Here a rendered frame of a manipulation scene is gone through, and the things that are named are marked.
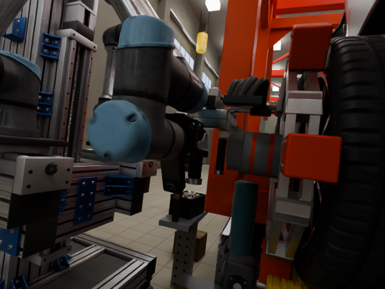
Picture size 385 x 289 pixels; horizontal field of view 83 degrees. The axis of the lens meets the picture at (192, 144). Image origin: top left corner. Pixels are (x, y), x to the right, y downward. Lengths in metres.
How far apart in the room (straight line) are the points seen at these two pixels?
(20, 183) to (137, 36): 0.48
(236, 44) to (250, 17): 0.15
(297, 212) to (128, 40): 0.41
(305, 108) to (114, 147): 0.36
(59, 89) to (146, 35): 0.74
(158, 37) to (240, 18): 1.04
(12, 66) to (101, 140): 0.56
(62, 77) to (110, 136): 0.77
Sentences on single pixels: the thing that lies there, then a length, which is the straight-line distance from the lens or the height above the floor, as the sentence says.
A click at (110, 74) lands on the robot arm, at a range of 1.29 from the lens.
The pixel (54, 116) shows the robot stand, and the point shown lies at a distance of 1.01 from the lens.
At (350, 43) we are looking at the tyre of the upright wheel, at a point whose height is 1.09.
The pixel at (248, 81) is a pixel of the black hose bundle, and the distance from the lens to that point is 0.57.
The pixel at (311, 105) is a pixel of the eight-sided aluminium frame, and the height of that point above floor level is 0.95.
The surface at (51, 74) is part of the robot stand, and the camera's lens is 1.07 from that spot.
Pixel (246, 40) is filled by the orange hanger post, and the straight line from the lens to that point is 1.26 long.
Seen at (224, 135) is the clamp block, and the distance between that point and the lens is 0.89.
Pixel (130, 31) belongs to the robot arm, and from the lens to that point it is 0.32.
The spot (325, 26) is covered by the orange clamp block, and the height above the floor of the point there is 1.12.
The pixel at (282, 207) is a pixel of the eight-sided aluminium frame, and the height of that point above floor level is 0.75.
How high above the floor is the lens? 0.84
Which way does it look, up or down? 1 degrees up
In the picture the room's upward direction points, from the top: 7 degrees clockwise
